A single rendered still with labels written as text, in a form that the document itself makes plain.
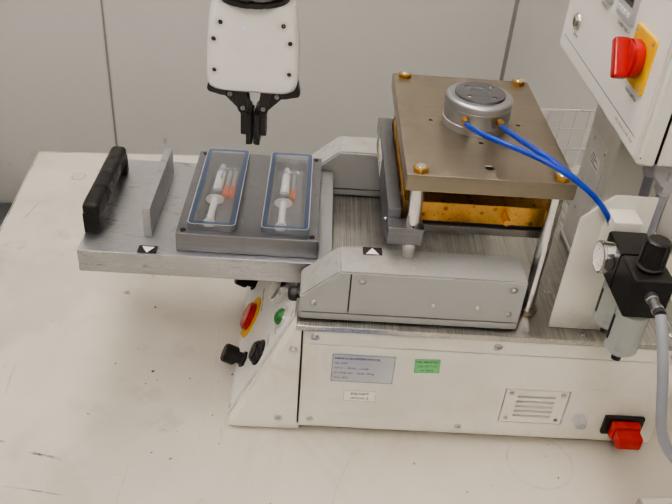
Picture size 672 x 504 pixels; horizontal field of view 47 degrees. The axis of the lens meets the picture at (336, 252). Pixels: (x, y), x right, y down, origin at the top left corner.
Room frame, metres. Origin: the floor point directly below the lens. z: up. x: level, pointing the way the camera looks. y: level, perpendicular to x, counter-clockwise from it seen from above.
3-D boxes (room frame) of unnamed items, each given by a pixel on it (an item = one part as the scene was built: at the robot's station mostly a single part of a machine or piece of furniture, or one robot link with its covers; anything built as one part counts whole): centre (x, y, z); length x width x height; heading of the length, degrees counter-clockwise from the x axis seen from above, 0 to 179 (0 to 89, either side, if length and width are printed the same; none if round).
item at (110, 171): (0.83, 0.29, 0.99); 0.15 x 0.02 x 0.04; 3
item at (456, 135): (0.83, -0.18, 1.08); 0.31 x 0.24 x 0.13; 3
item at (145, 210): (0.83, 0.16, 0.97); 0.30 x 0.22 x 0.08; 93
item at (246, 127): (0.83, 0.13, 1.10); 0.03 x 0.03 x 0.07; 1
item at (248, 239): (0.83, 0.11, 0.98); 0.20 x 0.17 x 0.03; 3
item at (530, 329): (0.85, -0.18, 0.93); 0.46 x 0.35 x 0.01; 93
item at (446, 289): (0.70, -0.08, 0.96); 0.26 x 0.05 x 0.07; 93
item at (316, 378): (0.83, -0.14, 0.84); 0.53 x 0.37 x 0.17; 93
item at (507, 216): (0.84, -0.15, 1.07); 0.22 x 0.17 x 0.10; 3
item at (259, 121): (0.83, 0.09, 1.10); 0.03 x 0.03 x 0.07; 1
